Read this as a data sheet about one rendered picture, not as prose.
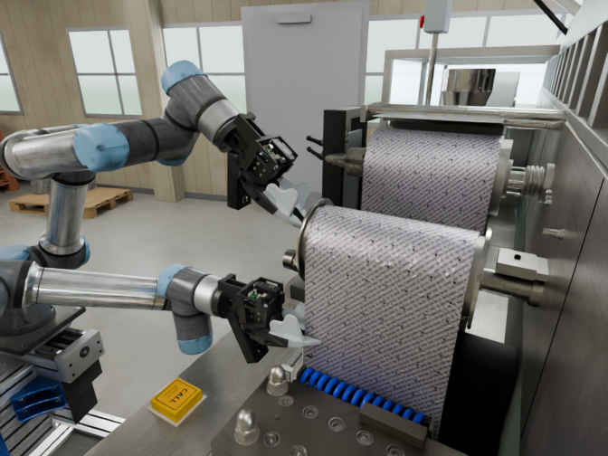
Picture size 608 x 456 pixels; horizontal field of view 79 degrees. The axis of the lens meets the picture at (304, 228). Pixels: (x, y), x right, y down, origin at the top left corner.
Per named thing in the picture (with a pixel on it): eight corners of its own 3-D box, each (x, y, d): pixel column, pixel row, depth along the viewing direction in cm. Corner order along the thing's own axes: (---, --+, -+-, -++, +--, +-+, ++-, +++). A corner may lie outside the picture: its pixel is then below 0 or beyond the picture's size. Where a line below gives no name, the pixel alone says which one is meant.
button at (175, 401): (178, 384, 79) (176, 375, 78) (203, 398, 76) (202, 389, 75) (151, 408, 73) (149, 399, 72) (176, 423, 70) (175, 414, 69)
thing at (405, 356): (306, 367, 67) (306, 279, 60) (440, 422, 57) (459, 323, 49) (304, 369, 67) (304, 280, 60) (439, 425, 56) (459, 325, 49)
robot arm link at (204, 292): (195, 318, 72) (223, 298, 79) (213, 326, 70) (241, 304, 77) (192, 285, 69) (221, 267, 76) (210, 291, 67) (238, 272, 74)
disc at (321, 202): (334, 261, 72) (337, 187, 67) (336, 261, 72) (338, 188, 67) (295, 297, 60) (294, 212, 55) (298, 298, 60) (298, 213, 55)
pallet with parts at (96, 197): (136, 199, 485) (131, 175, 473) (87, 221, 414) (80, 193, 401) (65, 192, 515) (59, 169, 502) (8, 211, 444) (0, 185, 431)
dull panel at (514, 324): (519, 177, 238) (528, 140, 229) (526, 178, 236) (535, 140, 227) (489, 496, 58) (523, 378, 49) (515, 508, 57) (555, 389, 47)
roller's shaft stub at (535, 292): (481, 284, 54) (487, 257, 53) (536, 297, 51) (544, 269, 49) (478, 299, 51) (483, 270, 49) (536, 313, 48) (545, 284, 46)
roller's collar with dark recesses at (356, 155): (355, 172, 86) (356, 144, 84) (379, 175, 84) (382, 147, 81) (344, 177, 81) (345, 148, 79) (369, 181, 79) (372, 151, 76)
